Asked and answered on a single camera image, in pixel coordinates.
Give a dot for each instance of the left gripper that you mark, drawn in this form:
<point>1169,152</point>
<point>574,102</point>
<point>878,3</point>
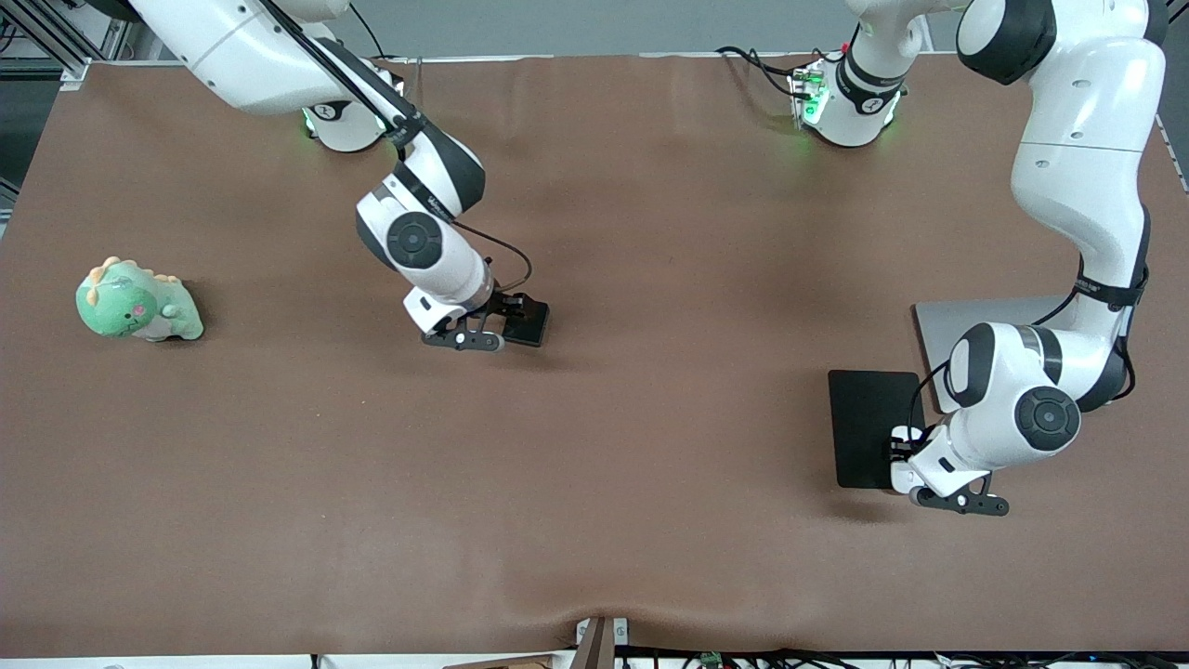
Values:
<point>899,446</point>

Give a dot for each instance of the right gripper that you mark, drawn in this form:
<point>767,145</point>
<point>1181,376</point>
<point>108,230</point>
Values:
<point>507,304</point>

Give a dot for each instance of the white computer mouse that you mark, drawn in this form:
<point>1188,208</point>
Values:
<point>907,430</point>

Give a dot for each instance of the black phone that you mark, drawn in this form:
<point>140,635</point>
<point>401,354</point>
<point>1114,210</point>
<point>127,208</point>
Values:
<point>531,327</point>

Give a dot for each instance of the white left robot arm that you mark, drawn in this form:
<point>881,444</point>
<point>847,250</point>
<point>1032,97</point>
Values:
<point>1087,93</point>

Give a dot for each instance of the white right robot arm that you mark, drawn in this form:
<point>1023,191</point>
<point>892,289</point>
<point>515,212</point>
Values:
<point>241,46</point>

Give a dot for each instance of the black mouse pad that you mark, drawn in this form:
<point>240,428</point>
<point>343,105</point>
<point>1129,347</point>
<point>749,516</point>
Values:
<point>864,427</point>

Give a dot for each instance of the silver closed laptop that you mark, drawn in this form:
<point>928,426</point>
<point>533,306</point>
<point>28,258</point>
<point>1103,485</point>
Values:
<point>938,325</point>

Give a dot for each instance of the brown table cover sheet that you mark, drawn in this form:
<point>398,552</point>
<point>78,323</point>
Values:
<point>650,483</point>

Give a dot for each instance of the metal table clamp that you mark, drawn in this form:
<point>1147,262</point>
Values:
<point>601,641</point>

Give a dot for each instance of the green dinosaur plush toy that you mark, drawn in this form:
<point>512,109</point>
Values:
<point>130,302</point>

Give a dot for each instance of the aluminium frame structure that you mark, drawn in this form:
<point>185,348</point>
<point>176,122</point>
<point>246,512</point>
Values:
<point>74,70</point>

